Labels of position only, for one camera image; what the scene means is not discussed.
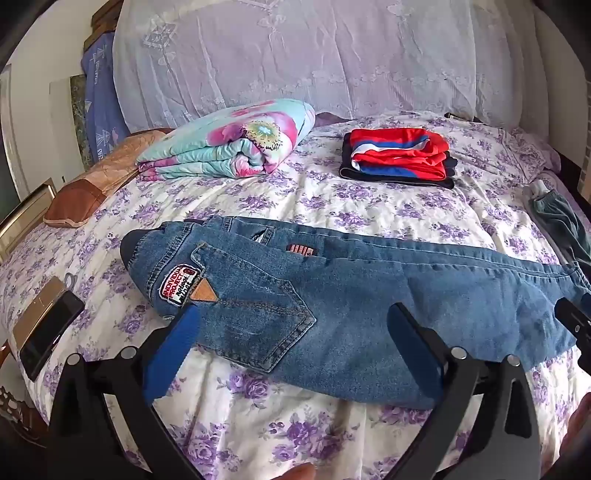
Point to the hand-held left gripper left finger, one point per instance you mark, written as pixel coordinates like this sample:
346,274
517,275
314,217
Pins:
173,350

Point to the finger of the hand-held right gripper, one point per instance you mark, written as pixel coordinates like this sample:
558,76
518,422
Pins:
575,321

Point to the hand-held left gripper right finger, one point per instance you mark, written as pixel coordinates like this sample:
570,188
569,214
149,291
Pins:
413,350

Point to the blue denim jeans pants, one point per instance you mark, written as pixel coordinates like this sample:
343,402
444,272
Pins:
346,295

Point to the dark green pants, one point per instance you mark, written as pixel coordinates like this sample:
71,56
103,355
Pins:
561,221

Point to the person's right hand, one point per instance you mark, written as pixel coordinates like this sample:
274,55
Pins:
581,429

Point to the person's left hand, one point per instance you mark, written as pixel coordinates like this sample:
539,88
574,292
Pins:
298,473

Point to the black phone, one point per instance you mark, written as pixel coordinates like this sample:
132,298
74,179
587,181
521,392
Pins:
51,337

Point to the white cloth piece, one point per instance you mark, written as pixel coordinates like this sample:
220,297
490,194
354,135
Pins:
538,188

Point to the gold box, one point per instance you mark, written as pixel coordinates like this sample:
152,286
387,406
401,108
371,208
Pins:
34,309

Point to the folded black garment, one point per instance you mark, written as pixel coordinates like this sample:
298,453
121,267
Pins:
392,180

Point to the purple floral pillow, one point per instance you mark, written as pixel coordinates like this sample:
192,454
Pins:
531,152

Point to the brown cushion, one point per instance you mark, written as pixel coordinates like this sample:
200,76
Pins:
92,189

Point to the folded red striped garment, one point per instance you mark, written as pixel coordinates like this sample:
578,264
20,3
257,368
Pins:
397,152

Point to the folded floral quilt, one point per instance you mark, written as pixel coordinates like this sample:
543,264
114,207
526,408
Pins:
221,143

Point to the small black item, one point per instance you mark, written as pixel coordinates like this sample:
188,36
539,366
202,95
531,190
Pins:
461,117

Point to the green patterned board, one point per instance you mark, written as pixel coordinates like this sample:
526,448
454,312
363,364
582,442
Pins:
78,120

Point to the blue patterned pillow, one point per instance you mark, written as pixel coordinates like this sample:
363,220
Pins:
99,101

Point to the white lace pillow cover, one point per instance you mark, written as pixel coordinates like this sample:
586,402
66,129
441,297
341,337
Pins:
300,55

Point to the wooden headboard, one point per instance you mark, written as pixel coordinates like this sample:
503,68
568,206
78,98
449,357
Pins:
106,16

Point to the gold picture frame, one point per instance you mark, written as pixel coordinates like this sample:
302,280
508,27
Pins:
23,217

